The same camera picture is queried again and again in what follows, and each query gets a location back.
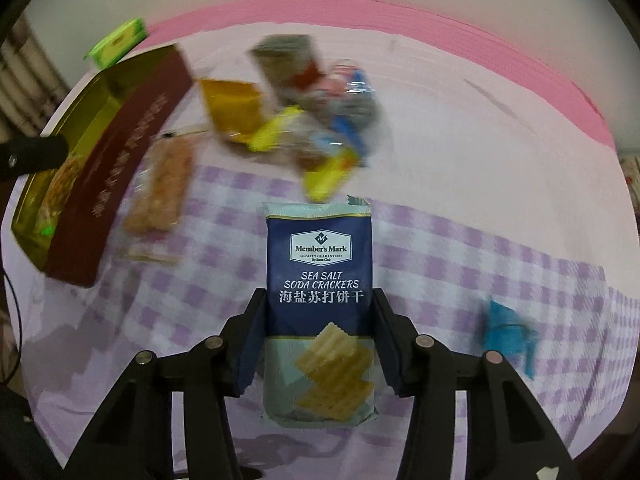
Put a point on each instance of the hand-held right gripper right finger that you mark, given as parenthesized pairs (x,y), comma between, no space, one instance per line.
(387,360)

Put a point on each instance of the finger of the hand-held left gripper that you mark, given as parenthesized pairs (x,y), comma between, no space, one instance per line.
(32,156)

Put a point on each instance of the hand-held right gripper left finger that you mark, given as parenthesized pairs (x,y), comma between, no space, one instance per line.
(248,360)

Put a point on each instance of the dark red gold-lined box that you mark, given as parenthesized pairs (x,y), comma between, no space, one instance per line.
(127,160)

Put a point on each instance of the navy blue cracker packet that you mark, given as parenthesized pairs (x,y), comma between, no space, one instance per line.
(318,265)

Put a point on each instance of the heap of snacks in box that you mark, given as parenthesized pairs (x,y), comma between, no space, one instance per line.
(52,195)

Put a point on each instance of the striped beige curtain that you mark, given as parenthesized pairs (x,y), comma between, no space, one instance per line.
(27,80)

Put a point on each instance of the turquoise snack packet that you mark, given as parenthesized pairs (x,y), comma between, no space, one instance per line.
(505,332)

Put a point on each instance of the clear peanut brittle packet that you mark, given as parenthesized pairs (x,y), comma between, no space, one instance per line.
(160,185)

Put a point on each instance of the green box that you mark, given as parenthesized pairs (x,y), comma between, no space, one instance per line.
(117,42)

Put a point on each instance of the small clear snack packet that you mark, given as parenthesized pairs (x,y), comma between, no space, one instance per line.
(150,252)

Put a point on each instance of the yellow snack packet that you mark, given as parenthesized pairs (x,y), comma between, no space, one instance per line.
(272,130)
(330,175)

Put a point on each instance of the orange snack packet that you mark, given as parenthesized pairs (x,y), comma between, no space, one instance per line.
(231,110)

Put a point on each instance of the blue snack packet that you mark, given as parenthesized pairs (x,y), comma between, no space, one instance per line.
(350,135)

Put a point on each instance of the grey-brown snack packet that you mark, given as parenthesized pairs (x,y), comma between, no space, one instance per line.
(285,67)

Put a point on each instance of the pink blanket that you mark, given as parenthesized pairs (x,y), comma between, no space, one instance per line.
(450,40)

